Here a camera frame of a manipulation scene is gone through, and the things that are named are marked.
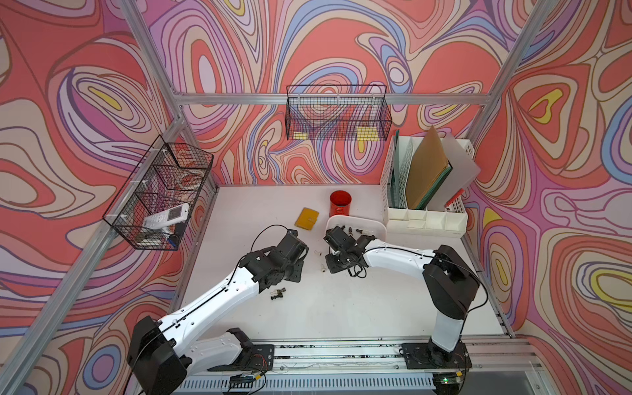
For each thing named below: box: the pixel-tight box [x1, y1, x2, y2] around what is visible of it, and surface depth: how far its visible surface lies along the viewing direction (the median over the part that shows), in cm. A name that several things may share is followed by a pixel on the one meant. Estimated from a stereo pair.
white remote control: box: [142, 202, 190, 230], surface depth 70 cm
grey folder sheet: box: [427, 133, 482, 212], surface depth 90 cm
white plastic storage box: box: [325, 214, 387, 241], surface depth 103 cm
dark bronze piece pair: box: [269, 287, 287, 301], surface depth 88 cm
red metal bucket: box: [329, 190, 353, 219], surface depth 103 cm
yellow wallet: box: [293, 207, 321, 231], surface depth 108 cm
